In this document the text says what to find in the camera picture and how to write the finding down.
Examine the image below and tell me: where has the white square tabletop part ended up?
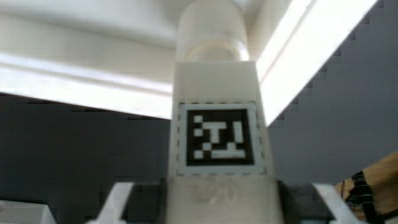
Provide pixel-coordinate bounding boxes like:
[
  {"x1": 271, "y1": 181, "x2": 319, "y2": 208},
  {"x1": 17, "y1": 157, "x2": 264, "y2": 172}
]
[{"x1": 0, "y1": 0, "x2": 379, "y2": 118}]

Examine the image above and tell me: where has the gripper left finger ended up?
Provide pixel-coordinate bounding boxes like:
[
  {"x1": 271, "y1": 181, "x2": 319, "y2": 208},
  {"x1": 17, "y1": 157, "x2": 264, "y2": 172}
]
[{"x1": 88, "y1": 182, "x2": 136, "y2": 224}]

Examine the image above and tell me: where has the white U-shaped fence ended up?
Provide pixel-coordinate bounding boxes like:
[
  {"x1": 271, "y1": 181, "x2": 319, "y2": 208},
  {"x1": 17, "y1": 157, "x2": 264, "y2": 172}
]
[{"x1": 0, "y1": 200, "x2": 57, "y2": 224}]

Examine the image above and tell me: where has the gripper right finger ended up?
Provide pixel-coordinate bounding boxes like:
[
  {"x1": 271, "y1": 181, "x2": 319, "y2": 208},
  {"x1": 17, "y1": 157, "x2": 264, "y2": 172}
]
[{"x1": 313, "y1": 183, "x2": 363, "y2": 224}]

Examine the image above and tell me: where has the white leg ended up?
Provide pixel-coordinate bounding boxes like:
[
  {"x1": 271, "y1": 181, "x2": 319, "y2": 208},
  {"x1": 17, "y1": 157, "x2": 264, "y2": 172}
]
[{"x1": 166, "y1": 0, "x2": 285, "y2": 224}]

